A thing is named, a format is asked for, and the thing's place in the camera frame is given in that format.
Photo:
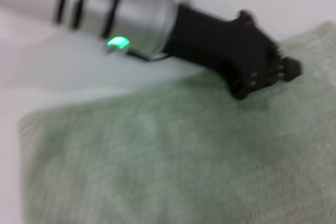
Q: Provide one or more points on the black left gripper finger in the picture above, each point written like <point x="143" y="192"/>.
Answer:
<point x="291" y="69"/>

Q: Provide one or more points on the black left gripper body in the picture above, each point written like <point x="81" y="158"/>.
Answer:
<point x="218" y="48"/>

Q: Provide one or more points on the green terry towel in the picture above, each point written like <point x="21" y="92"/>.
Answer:
<point x="183" y="161"/>

